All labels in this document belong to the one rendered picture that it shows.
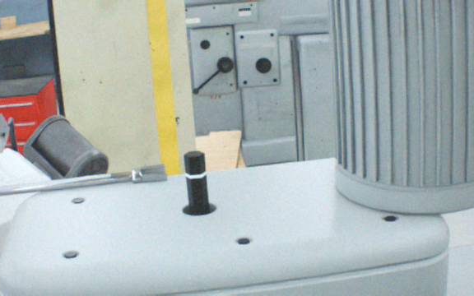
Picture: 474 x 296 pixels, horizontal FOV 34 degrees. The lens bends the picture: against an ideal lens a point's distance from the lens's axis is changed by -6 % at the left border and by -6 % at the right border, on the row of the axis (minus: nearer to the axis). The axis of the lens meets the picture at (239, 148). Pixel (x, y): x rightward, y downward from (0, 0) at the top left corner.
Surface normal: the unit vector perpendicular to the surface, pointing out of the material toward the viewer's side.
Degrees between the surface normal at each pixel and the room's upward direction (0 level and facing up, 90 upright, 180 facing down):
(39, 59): 90
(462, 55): 90
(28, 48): 90
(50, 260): 0
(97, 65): 90
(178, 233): 0
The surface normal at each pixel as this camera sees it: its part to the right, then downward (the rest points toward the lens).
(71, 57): 0.13, 0.31
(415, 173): -0.31, 0.32
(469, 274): -0.07, -0.95
